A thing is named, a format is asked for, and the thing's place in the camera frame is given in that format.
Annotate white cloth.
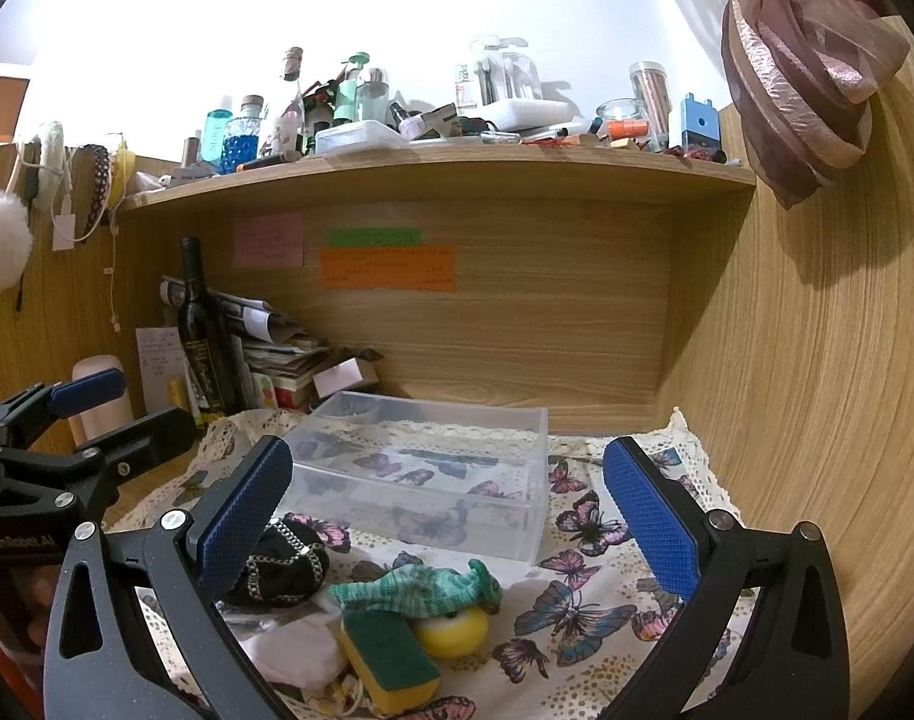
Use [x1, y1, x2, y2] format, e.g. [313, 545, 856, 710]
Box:
[221, 600, 347, 691]

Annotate teal green sock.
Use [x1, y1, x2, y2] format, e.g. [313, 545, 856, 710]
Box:
[329, 559, 502, 619]

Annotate yellow green sponge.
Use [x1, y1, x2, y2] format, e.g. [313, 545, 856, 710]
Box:
[340, 611, 440, 717]

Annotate beige cylinder container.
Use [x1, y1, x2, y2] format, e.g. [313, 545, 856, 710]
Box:
[70, 355, 134, 447]

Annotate white handwritten paper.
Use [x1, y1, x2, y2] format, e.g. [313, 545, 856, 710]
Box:
[134, 327, 185, 413]

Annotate dark wine bottle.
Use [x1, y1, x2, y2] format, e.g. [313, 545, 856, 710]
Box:
[178, 238, 245, 418]

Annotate white fluffy pompom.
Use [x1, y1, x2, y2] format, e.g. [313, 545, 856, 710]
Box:
[0, 192, 34, 294]

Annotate butterfly print tablecloth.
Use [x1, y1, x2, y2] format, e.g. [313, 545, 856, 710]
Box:
[110, 408, 756, 718]

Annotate stack of magazines and books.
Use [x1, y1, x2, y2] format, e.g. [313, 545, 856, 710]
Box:
[158, 273, 335, 413]

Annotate small white pink box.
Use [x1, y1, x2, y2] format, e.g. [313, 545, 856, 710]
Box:
[313, 358, 379, 400]

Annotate pink paper note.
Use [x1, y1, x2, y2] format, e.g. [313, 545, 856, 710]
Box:
[232, 211, 304, 270]

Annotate clear plastic storage box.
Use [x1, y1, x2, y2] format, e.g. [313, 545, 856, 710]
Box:
[279, 392, 550, 564]

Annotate green paper note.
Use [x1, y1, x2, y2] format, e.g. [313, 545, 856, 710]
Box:
[326, 227, 422, 249]

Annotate blue glass bottle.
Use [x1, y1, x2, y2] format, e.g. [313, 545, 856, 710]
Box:
[219, 94, 263, 174]

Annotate orange paper note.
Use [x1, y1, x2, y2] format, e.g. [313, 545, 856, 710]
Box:
[320, 245, 457, 293]

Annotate clear lidded plastic container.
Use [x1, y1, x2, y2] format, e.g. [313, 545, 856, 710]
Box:
[315, 121, 409, 156]

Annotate wooden shelf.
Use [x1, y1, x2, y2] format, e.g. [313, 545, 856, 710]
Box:
[121, 143, 756, 213]

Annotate blue pencil sharpener box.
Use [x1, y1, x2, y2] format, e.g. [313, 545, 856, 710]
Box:
[680, 93, 722, 153]

